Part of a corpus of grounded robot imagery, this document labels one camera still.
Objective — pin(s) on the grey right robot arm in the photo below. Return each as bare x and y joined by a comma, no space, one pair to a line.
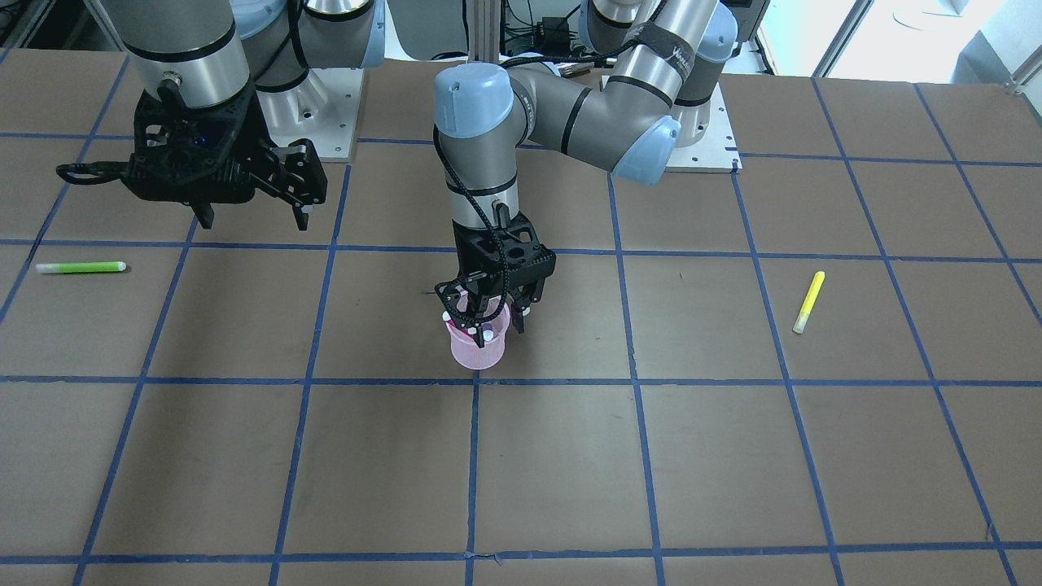
209,50

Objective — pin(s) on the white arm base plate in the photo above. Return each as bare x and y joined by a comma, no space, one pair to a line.
707,141
324,108

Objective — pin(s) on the green highlighter pen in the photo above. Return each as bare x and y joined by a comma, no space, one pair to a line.
81,267

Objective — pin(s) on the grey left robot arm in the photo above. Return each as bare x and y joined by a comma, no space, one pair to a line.
667,54

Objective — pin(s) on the pink highlighter pen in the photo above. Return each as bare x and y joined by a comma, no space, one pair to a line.
467,331

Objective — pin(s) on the yellow highlighter pen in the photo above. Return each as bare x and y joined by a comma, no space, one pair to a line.
809,300

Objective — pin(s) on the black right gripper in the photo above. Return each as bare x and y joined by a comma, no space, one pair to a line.
256,130

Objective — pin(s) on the pink mesh pen cup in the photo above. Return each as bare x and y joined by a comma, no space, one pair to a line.
484,348

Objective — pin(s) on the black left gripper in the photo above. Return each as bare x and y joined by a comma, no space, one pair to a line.
466,248

